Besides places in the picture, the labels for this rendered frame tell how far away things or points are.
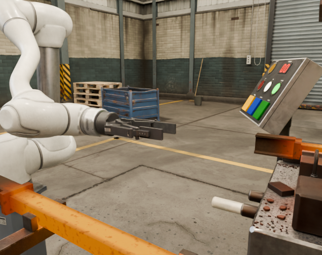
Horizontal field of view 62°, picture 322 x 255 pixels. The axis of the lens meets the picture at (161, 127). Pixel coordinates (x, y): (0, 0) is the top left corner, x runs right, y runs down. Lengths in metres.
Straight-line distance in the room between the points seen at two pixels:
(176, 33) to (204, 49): 1.29
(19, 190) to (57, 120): 0.38
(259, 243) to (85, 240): 0.28
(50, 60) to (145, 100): 4.42
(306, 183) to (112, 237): 0.33
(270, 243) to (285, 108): 0.64
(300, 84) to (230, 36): 8.28
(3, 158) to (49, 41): 0.54
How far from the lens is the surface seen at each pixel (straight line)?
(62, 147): 1.41
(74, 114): 0.87
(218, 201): 1.15
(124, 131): 0.73
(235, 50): 9.18
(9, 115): 0.78
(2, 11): 1.25
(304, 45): 8.61
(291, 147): 0.65
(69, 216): 0.38
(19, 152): 1.33
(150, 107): 5.74
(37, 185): 1.43
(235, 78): 9.16
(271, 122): 1.04
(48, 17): 1.31
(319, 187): 0.51
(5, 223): 1.43
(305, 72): 1.05
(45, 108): 0.81
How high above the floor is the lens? 1.17
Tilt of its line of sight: 13 degrees down
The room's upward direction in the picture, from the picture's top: straight up
